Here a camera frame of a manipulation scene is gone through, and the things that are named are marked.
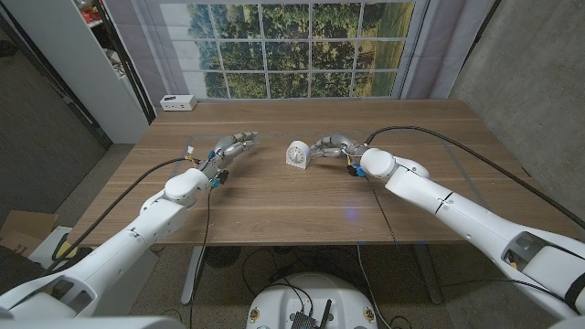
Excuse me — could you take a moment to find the white table leg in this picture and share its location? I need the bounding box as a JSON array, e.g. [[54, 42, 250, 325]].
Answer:
[[180, 246, 207, 306]]

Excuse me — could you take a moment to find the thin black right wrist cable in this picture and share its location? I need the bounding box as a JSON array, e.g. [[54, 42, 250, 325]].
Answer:
[[364, 175, 403, 257]]

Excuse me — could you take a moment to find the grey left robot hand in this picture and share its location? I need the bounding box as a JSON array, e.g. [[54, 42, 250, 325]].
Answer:
[[199, 131, 261, 180]]

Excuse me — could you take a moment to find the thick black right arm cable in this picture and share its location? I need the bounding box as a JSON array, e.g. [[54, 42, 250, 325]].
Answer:
[[364, 125, 585, 231]]

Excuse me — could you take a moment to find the black antenna module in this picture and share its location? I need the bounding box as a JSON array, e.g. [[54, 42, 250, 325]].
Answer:
[[290, 299, 334, 329]]

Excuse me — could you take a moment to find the black backdrop stand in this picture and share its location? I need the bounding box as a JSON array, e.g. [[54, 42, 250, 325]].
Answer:
[[93, 0, 157, 125]]

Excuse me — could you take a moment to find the white yellow floor mat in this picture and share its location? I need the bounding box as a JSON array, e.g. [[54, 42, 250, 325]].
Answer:
[[29, 226, 92, 271]]

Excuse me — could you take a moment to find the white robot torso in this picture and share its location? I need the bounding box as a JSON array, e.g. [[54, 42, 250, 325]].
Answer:
[[246, 272, 379, 329]]

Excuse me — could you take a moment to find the light grey floor cable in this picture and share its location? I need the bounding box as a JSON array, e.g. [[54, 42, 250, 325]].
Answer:
[[356, 244, 383, 329]]

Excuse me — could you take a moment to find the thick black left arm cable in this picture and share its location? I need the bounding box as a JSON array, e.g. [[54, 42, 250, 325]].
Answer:
[[43, 156, 202, 275]]

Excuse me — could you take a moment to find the white power strip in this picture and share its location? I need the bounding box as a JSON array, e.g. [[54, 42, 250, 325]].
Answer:
[[159, 94, 198, 112]]

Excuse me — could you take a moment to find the printed window backdrop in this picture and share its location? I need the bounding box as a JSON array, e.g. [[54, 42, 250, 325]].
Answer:
[[102, 0, 497, 109]]

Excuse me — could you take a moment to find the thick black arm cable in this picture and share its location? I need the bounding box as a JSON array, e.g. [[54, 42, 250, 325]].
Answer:
[[43, 156, 202, 275], [364, 125, 585, 231]]

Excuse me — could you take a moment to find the white cabinet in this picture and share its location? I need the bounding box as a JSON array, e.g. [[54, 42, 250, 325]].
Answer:
[[0, 0, 151, 145]]

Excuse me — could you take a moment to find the grey table leg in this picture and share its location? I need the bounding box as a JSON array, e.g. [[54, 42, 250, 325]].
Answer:
[[413, 244, 443, 306]]

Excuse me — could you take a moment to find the thin black left wrist cable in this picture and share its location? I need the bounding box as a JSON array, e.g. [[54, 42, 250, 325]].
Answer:
[[187, 186, 214, 329]]

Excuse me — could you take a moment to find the white kitchen timer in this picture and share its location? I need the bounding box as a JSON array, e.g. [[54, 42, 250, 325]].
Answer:
[[285, 140, 312, 170]]

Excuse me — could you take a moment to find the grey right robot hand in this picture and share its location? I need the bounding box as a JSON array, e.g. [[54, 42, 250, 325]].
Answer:
[[309, 133, 369, 160]]

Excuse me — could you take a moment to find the round black floor base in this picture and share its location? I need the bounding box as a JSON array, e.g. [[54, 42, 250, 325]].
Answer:
[[204, 246, 242, 270]]

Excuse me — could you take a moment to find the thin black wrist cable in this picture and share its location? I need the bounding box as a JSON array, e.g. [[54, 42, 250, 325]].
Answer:
[[364, 175, 403, 257], [187, 186, 214, 329]]

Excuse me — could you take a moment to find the brown cardboard box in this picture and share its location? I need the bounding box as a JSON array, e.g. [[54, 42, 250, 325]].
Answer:
[[0, 209, 59, 260]]

